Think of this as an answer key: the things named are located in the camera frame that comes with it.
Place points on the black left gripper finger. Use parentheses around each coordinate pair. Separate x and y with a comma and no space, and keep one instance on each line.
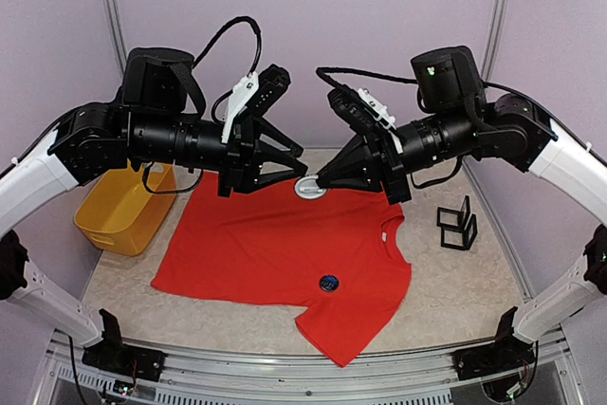
(291,167)
(269,130)

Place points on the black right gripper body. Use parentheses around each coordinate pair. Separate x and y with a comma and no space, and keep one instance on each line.
(393,169)

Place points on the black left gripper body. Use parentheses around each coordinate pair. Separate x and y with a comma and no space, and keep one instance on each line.
(237,158)

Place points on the blue brooch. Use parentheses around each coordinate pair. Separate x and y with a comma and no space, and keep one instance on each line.
(307,188)

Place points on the red t-shirt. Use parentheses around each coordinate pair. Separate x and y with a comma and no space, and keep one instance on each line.
(272,247)

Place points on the white round brooch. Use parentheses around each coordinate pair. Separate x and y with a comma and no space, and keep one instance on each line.
(329,283)

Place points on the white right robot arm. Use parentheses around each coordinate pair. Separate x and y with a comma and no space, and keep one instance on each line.
(459,121)

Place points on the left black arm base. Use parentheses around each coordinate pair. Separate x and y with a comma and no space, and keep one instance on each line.
(113,354)

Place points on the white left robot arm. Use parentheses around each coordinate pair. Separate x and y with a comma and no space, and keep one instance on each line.
(156,117)

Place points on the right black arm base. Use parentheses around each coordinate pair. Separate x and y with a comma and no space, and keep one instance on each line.
(504,352)

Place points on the rear black display box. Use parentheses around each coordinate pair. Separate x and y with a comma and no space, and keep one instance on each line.
(452,218)

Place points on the black display box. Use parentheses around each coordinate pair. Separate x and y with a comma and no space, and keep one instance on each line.
(461,239)
(452,218)

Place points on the front black display box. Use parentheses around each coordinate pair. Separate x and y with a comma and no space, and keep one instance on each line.
(461,239)

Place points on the yellow plastic basket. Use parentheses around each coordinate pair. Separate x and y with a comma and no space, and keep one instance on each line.
(120,215)

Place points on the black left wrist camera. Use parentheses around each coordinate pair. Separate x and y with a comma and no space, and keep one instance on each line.
(253,95)

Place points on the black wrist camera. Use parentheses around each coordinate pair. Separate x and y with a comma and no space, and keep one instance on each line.
(253,95)
(363,117)

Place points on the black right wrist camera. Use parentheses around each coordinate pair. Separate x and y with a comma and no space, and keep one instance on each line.
(363,117)

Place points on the aluminium front rail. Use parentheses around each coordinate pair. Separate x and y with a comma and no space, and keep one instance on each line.
(200,376)

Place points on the left aluminium frame post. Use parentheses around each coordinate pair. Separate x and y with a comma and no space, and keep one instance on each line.
(112,12)

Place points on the aluminium frame post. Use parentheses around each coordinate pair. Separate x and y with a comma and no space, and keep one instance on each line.
(494,37)
(112,12)

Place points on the right aluminium frame post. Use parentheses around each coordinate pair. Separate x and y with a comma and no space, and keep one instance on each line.
(494,37)

